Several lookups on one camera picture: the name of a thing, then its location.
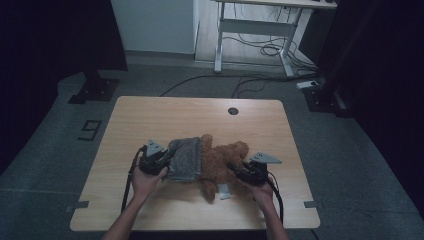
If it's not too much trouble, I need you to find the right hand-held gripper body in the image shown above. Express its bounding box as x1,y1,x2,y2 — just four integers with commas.
244,152,283,186

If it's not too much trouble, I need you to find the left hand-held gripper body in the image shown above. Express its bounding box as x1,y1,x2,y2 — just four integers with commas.
139,139,169,176

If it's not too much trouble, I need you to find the grey fluffy towel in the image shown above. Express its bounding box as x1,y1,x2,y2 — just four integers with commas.
165,136,203,183

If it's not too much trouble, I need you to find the brown teddy bear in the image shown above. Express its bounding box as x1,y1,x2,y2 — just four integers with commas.
198,133,250,204

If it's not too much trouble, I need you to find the person's right hand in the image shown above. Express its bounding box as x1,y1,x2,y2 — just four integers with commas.
241,178,275,209

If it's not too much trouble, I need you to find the person's left hand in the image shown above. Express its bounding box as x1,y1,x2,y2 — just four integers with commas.
131,164,169,201

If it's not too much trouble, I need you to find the black stand base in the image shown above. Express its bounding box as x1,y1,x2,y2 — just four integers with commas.
68,69,120,105
302,78,354,118

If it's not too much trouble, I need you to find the white power strip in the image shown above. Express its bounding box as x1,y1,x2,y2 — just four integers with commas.
296,80,319,90

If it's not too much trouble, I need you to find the dark curtain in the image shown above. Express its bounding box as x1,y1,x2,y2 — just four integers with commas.
316,0,424,214
0,0,129,174

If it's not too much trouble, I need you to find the right hand-held gripper black cable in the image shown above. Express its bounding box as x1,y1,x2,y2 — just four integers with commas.
266,171,285,224

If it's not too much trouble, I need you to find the hand-held gripper black cable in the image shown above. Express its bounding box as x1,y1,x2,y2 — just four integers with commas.
266,171,285,224
120,145,148,214

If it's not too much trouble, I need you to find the left hand-held gripper black cable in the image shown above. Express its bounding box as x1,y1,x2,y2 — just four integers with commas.
120,145,148,214

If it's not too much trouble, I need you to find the long black floor cable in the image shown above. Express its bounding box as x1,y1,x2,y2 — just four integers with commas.
159,73,321,98

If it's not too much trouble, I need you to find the tangle of black cables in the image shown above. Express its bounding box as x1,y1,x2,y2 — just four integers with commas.
222,3,318,73

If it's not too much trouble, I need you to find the white metal desk frame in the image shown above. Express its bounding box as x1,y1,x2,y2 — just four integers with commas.
210,0,338,78

